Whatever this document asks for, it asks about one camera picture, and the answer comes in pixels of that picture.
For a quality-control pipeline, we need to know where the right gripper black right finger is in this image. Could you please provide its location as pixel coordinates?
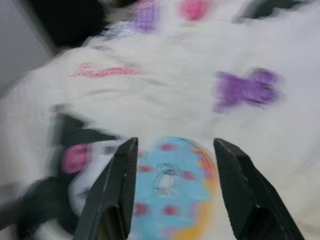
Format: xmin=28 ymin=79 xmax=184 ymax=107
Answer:
xmin=213 ymin=137 xmax=306 ymax=240

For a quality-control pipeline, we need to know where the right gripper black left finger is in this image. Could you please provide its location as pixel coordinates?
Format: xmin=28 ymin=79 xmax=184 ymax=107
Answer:
xmin=73 ymin=136 xmax=139 ymax=240

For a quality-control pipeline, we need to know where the cream cartoon print quilt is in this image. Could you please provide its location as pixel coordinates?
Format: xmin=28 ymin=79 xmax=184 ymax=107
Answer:
xmin=0 ymin=0 xmax=320 ymax=240

